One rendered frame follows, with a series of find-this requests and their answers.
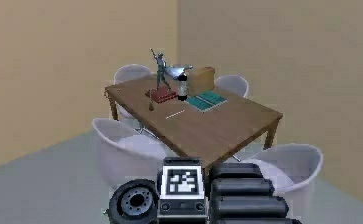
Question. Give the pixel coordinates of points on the green figure statue red base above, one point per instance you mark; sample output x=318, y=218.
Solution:
x=161, y=81

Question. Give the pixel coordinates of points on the small brown pepper mill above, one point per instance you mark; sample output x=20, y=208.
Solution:
x=151, y=104

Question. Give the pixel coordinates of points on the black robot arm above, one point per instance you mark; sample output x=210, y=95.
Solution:
x=222, y=193

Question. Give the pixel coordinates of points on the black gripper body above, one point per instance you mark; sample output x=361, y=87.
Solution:
x=133, y=202

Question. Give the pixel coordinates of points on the brown wooden table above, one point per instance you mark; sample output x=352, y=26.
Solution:
x=195, y=123

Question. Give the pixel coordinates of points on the black and white bottle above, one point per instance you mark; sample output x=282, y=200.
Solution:
x=182, y=87

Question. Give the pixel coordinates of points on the teal book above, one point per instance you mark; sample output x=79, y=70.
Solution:
x=206, y=100

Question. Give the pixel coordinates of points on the silver metal bowl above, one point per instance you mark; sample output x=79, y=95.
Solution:
x=177, y=70

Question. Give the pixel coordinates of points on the white shell chair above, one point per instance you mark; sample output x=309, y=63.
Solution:
x=130, y=74
x=122, y=156
x=292, y=166
x=234, y=84

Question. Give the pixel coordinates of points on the white pencil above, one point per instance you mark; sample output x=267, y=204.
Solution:
x=175, y=114

